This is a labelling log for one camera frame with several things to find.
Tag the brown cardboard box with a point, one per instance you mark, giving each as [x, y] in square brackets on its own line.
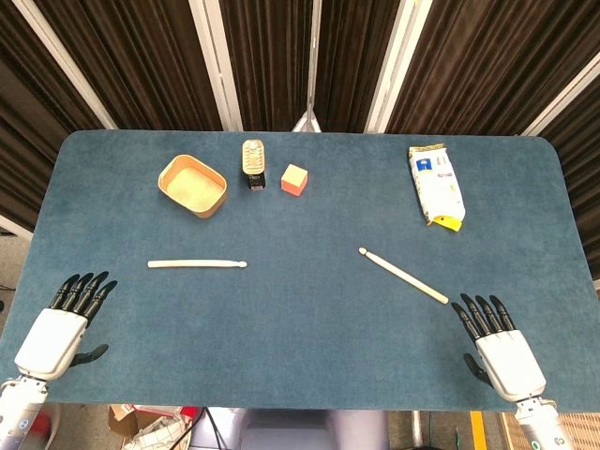
[121, 417]

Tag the oval wooden bowl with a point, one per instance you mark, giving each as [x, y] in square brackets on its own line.
[192, 187]

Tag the black tin can gold lid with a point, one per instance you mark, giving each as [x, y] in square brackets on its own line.
[253, 159]

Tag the white snack bag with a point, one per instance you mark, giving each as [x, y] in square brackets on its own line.
[438, 187]

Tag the dark brown curtain panel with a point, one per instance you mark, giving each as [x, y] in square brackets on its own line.
[586, 187]
[356, 61]
[492, 61]
[140, 61]
[23, 140]
[267, 61]

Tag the white grid-printed paper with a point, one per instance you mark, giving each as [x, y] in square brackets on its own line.
[159, 433]

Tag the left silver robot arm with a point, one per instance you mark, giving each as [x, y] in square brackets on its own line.
[19, 412]

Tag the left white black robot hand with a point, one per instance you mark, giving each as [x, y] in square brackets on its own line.
[49, 337]

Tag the grey purple robot torso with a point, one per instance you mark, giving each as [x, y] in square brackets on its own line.
[290, 431]

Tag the orange foam cube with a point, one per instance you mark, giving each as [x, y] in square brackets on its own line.
[294, 178]

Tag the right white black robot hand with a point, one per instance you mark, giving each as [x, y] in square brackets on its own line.
[508, 361]

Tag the thin white frame post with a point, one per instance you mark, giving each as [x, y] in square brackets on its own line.
[311, 70]

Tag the white frame base bar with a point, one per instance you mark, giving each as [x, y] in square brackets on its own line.
[11, 229]

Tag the blue felt table mat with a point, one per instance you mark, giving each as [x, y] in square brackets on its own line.
[300, 328]

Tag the pale wooden drumstick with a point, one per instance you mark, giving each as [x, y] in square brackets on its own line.
[197, 264]
[403, 275]

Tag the white table leg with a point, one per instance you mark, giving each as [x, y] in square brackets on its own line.
[415, 431]

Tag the yellow floor tape strip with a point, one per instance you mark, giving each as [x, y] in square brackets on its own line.
[479, 431]

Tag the beige woven floor mat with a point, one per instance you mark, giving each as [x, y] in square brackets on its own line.
[586, 429]

